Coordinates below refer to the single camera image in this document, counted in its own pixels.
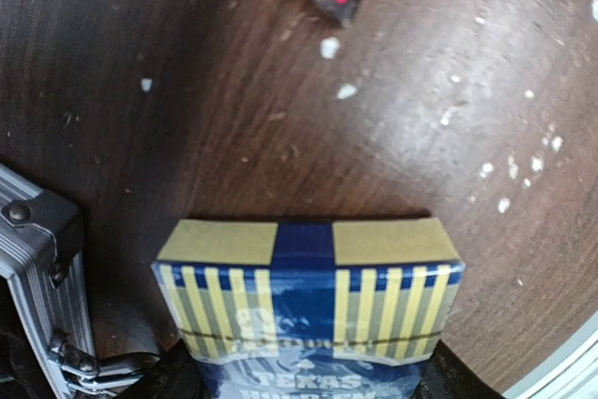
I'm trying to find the blue gold card deck box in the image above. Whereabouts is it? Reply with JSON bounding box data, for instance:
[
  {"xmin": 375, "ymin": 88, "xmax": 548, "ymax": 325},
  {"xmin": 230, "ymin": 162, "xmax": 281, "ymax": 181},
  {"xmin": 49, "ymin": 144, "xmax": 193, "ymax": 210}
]
[{"xmin": 152, "ymin": 218, "xmax": 465, "ymax": 398}]

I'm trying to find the silver aluminium poker case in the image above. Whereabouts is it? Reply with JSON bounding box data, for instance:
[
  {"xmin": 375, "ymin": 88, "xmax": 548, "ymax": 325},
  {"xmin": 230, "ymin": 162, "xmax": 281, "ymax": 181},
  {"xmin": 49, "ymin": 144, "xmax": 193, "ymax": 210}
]
[{"xmin": 1, "ymin": 166, "xmax": 159, "ymax": 398}]

